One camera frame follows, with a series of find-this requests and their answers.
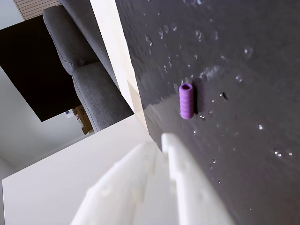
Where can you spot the black flat screen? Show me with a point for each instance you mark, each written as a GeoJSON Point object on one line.
{"type": "Point", "coordinates": [30, 70]}

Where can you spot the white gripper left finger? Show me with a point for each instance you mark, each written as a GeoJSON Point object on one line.
{"type": "Point", "coordinates": [122, 194]}

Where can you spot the purple ribbed pen grip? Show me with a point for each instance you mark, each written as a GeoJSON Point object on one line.
{"type": "Point", "coordinates": [186, 102]}

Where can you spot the small white blue box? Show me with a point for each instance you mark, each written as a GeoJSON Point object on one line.
{"type": "Point", "coordinates": [69, 113]}

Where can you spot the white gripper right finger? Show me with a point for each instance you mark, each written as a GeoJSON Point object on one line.
{"type": "Point", "coordinates": [194, 194]}

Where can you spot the black glossy table mat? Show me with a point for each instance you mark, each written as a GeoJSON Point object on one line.
{"type": "Point", "coordinates": [239, 70]}

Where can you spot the slatted wooden wall panel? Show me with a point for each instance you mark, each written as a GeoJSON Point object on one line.
{"type": "Point", "coordinates": [35, 8]}

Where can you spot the brown cardboard box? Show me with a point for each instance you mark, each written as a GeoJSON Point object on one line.
{"type": "Point", "coordinates": [84, 119]}

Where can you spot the grey fabric sofa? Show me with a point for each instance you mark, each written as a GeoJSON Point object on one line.
{"type": "Point", "coordinates": [79, 47]}

